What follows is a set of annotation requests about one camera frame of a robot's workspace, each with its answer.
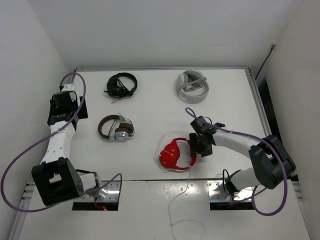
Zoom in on purple cable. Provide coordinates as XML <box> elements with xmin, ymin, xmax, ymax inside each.
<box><xmin>0</xmin><ymin>71</ymin><xmax>123</xmax><ymax>213</ymax></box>
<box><xmin>184</xmin><ymin>107</ymin><xmax>289</xmax><ymax>216</ymax></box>

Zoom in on grey white headphones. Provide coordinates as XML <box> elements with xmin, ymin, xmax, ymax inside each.
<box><xmin>176</xmin><ymin>69</ymin><xmax>210</xmax><ymax>104</ymax></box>

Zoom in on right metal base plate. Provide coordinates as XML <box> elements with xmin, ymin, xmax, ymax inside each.
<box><xmin>207</xmin><ymin>180</ymin><xmax>253</xmax><ymax>204</ymax></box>

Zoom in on black wall cable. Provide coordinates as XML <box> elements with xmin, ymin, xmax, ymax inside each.
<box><xmin>255</xmin><ymin>43</ymin><xmax>276</xmax><ymax>81</ymax></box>

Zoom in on red headphones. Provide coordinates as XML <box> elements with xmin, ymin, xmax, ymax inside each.
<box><xmin>159</xmin><ymin>137</ymin><xmax>197</xmax><ymax>171</ymax></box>

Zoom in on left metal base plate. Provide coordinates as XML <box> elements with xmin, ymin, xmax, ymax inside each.
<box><xmin>73</xmin><ymin>180</ymin><xmax>121</xmax><ymax>204</ymax></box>

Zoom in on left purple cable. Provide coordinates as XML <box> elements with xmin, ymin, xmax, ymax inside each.
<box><xmin>0</xmin><ymin>71</ymin><xmax>123</xmax><ymax>213</ymax></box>

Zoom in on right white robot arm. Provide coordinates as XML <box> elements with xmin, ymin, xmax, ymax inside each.
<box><xmin>189</xmin><ymin>116</ymin><xmax>296</xmax><ymax>196</ymax></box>

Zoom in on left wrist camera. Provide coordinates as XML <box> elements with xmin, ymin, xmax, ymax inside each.
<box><xmin>60</xmin><ymin>83</ymin><xmax>77</xmax><ymax>102</ymax></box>

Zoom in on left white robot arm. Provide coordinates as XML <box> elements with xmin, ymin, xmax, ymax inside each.
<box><xmin>31</xmin><ymin>83</ymin><xmax>98</xmax><ymax>206</ymax></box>

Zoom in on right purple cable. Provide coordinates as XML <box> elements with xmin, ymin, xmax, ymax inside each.
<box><xmin>184</xmin><ymin>107</ymin><xmax>289</xmax><ymax>216</ymax></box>

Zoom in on brown silver headphones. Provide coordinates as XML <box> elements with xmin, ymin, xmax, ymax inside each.
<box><xmin>97</xmin><ymin>114</ymin><xmax>135</xmax><ymax>143</ymax></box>

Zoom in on metal base plate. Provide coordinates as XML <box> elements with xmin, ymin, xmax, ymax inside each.
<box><xmin>207</xmin><ymin>180</ymin><xmax>253</xmax><ymax>204</ymax></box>
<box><xmin>73</xmin><ymin>180</ymin><xmax>121</xmax><ymax>204</ymax></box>

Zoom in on white headphone cable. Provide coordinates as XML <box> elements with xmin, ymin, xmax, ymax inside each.
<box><xmin>153</xmin><ymin>134</ymin><xmax>206</xmax><ymax>240</ymax></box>

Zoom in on black headphones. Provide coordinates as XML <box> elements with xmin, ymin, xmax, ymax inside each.
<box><xmin>104</xmin><ymin>72</ymin><xmax>138</xmax><ymax>104</ymax></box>

